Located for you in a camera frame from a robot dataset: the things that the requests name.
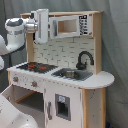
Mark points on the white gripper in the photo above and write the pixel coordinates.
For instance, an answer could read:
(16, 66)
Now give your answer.
(41, 17)

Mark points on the white toy microwave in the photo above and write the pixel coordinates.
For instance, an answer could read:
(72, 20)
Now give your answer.
(70, 26)

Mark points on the white oven door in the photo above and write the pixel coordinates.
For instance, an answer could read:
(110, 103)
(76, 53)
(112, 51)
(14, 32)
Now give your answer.
(7, 95)

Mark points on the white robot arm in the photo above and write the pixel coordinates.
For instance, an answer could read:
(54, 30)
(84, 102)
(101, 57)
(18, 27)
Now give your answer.
(10, 116)

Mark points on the wooden toy kitchen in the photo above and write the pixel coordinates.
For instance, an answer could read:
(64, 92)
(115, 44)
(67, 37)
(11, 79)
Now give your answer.
(79, 52)

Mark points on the black toy stovetop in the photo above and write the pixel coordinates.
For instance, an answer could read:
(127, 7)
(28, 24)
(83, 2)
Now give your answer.
(37, 67)

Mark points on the grey toy sink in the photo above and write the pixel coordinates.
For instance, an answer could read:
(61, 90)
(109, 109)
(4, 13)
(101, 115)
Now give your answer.
(72, 74)

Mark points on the right red stove knob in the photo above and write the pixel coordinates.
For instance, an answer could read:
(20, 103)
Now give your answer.
(34, 84)

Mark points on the red stove knob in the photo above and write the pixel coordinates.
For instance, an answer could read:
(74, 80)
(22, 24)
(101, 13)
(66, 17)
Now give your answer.
(34, 84)
(15, 79)

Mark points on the left red stove knob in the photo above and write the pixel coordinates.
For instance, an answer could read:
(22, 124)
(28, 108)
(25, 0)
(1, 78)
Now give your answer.
(15, 79)

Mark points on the white cupboard door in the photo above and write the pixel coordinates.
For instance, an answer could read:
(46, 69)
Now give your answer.
(63, 106)

